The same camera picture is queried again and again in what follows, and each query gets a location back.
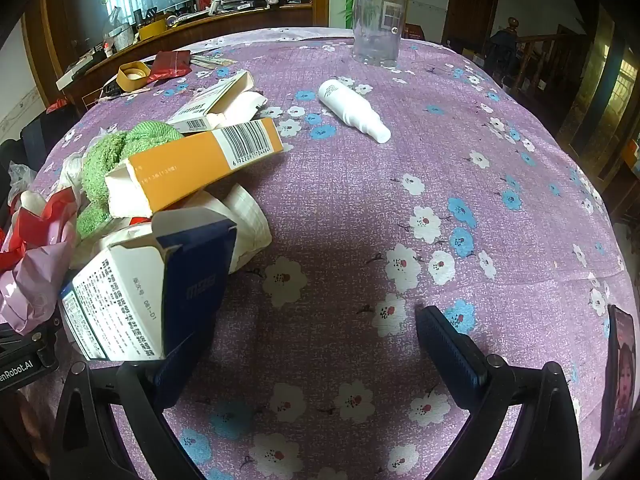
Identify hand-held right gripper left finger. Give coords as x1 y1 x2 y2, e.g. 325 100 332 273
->
50 345 221 480

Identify yellow box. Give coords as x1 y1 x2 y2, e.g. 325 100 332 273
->
137 17 168 41

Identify red pouch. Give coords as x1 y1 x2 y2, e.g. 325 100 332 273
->
148 50 193 83

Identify white pot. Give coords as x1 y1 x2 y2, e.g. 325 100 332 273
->
102 25 136 53

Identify white paper bag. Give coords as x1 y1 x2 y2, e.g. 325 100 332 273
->
75 182 273 273

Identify dark wooden door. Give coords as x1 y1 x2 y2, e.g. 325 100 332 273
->
442 0 501 46

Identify white medicine box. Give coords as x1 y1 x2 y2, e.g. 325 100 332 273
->
167 71 266 135

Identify pale paper packet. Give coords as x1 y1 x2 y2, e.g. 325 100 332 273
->
190 55 238 68

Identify clear plastic cup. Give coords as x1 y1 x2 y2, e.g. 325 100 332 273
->
351 0 408 67

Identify white spray bottle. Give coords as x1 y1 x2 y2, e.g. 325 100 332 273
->
318 79 392 143

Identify red plastic bag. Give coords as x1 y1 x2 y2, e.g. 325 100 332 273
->
0 187 81 271

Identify wooden stair railing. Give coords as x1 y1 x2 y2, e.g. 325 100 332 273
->
505 17 596 101

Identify smartphone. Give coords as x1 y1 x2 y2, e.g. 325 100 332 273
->
597 304 638 468

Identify green towel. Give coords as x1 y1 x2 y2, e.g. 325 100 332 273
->
75 121 186 240

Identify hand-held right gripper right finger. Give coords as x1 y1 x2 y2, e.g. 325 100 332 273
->
415 305 586 480

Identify wooden glass cabinet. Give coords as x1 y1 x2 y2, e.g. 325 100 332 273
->
22 0 331 106

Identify black bag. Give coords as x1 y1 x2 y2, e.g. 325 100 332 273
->
20 107 81 161

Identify clear plastic bag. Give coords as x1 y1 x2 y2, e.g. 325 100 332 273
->
7 160 38 206

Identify orange and white carton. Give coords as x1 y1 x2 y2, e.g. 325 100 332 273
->
103 119 283 218

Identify yellow tape roll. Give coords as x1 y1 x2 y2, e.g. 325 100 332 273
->
117 61 151 92

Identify blue and white carton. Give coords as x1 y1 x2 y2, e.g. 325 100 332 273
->
60 208 238 363

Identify purple floral tablecloth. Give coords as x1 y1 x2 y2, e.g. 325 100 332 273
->
30 27 631 480

